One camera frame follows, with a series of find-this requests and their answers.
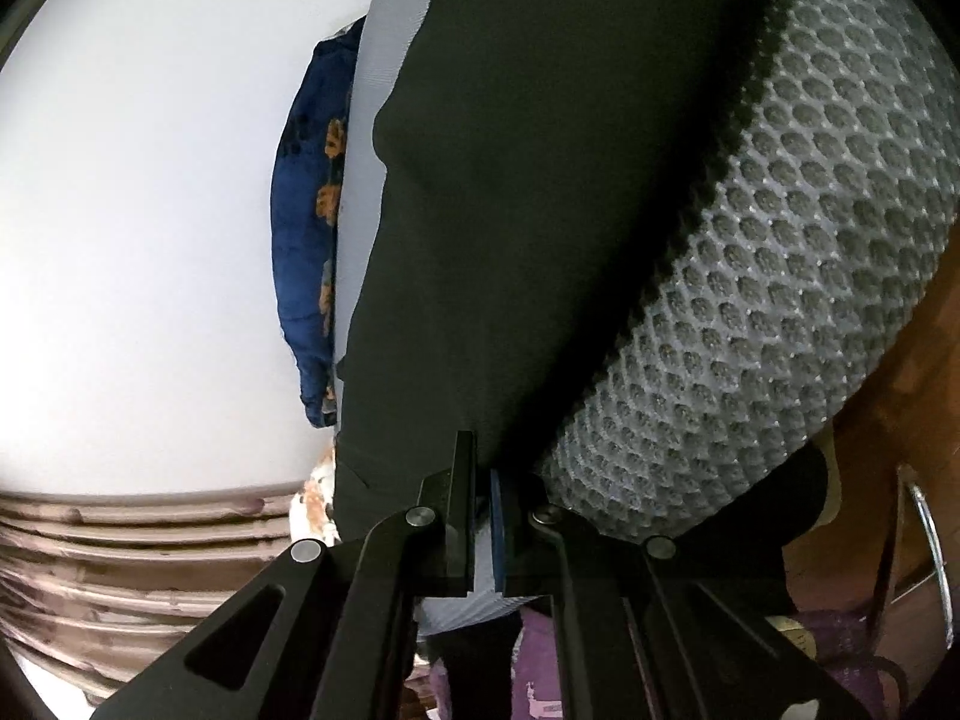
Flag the black pants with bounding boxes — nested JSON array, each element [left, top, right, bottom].
[[334, 0, 771, 539]]

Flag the white floral pillow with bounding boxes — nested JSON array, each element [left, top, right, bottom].
[[288, 445, 340, 548]]

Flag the blue floral blanket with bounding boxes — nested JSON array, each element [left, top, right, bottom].
[[268, 20, 364, 427]]

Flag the beige curtain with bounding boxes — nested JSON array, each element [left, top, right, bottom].
[[2, 489, 293, 704]]

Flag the grey mesh mattress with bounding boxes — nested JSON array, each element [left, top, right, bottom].
[[337, 0, 958, 539]]

